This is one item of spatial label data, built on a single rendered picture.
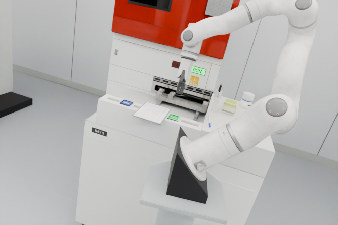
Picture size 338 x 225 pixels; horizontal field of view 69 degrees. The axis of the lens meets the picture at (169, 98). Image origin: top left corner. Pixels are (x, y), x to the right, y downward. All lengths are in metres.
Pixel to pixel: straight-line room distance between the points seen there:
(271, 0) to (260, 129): 0.54
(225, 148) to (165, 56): 1.02
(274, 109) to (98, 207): 1.22
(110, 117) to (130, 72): 0.65
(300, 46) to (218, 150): 0.48
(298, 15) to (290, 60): 0.16
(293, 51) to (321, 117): 2.60
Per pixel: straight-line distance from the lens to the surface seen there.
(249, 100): 1.66
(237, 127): 0.93
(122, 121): 1.31
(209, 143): 0.94
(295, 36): 1.12
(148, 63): 1.84
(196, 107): 1.71
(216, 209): 1.03
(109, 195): 1.60
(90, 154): 1.50
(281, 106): 0.86
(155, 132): 1.27
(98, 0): 3.67
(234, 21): 1.14
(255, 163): 1.28
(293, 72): 0.99
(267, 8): 1.15
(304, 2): 1.03
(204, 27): 1.09
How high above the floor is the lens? 1.48
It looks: 20 degrees down
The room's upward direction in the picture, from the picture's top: 13 degrees clockwise
